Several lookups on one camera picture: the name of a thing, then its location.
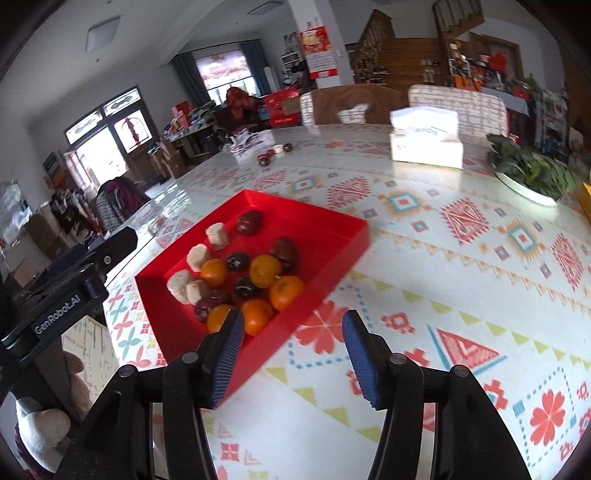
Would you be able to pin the banana piece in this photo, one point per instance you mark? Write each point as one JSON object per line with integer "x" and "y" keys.
{"x": 198, "y": 256}
{"x": 179, "y": 284}
{"x": 197, "y": 290}
{"x": 217, "y": 235}

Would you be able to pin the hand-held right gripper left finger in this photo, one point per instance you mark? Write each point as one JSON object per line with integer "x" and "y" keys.
{"x": 226, "y": 360}

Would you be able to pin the chair with plaid cloth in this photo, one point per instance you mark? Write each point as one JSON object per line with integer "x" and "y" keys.
{"x": 115, "y": 203}

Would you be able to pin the yellow box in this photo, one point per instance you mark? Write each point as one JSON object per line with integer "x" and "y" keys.
{"x": 585, "y": 201}

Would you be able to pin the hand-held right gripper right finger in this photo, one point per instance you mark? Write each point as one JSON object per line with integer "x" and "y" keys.
{"x": 364, "y": 364}

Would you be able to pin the wooden staircase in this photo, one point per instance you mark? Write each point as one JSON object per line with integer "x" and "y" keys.
{"x": 406, "y": 50}

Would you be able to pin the person's left hand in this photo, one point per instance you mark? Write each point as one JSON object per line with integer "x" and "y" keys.
{"x": 41, "y": 429}

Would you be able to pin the brown wooden chair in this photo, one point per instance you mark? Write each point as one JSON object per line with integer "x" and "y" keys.
{"x": 369, "y": 99}

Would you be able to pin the plate of green vegetables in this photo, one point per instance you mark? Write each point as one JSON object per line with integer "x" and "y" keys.
{"x": 531, "y": 173}

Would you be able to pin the red cloth bundle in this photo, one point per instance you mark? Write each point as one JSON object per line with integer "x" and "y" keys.
{"x": 238, "y": 101}

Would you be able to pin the white tissue box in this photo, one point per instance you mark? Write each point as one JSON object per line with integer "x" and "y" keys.
{"x": 425, "y": 138}

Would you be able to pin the red wall calendar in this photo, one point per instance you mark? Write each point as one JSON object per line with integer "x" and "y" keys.
{"x": 318, "y": 50}

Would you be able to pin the red gift box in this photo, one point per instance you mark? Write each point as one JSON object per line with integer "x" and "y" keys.
{"x": 281, "y": 108}

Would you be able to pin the square ceiling light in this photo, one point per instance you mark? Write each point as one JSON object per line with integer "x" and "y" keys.
{"x": 101, "y": 32}

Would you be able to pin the patterned cover chair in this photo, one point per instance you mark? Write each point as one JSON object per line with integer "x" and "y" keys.
{"x": 461, "y": 110}

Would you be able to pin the curtained window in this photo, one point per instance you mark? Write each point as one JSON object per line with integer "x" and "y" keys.
{"x": 226, "y": 69}

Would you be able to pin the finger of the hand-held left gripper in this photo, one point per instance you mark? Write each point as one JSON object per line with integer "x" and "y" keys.
{"x": 115, "y": 247}

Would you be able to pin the red tray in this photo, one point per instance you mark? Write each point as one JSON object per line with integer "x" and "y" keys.
{"x": 323, "y": 240}

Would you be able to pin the patterned glass door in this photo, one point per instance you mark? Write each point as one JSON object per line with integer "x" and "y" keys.
{"x": 111, "y": 134}

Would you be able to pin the orange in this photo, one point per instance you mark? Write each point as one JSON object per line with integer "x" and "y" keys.
{"x": 214, "y": 271}
{"x": 218, "y": 317}
{"x": 286, "y": 292}
{"x": 265, "y": 270}
{"x": 256, "y": 316}

